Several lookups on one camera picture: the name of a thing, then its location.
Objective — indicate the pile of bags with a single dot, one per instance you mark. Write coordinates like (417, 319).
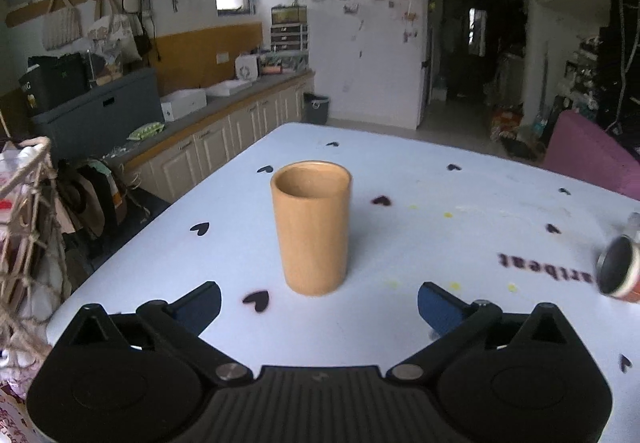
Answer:
(92, 198)

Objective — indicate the glass tank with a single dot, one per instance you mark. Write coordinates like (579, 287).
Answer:
(289, 15)

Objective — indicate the grey storage box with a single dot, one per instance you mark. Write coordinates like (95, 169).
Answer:
(105, 113)

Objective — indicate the white box with round print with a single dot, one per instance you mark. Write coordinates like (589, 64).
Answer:
(246, 68)

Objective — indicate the white cabinet counter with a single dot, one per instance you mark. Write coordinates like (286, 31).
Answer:
(235, 128)

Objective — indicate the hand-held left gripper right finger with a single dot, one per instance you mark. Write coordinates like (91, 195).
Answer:
(439, 309)

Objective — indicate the black storage box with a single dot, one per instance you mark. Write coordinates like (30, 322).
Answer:
(55, 83)

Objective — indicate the pink chair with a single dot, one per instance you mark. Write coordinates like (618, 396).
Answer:
(587, 153)

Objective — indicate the light blue heart tablecloth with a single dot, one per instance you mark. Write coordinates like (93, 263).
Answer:
(450, 243)

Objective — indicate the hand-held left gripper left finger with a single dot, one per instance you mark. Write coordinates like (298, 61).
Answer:
(201, 309)

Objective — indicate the grey waste bin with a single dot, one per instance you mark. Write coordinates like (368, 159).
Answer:
(316, 109)

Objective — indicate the dark drawer organiser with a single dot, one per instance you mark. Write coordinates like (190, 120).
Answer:
(289, 38)

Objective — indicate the pink printed cloth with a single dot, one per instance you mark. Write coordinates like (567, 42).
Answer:
(14, 415)

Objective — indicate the white knitted tote bag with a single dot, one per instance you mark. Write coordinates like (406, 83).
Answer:
(61, 25)

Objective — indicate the green packet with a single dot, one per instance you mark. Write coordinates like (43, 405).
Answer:
(146, 131)

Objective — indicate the printed tote bag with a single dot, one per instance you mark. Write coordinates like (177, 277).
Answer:
(117, 35)

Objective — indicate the wooden cup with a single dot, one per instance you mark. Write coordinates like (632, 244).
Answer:
(312, 243)

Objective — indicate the white flat box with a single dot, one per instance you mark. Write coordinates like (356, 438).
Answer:
(184, 104)

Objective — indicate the white shallow tray box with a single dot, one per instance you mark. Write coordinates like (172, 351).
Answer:
(229, 88)

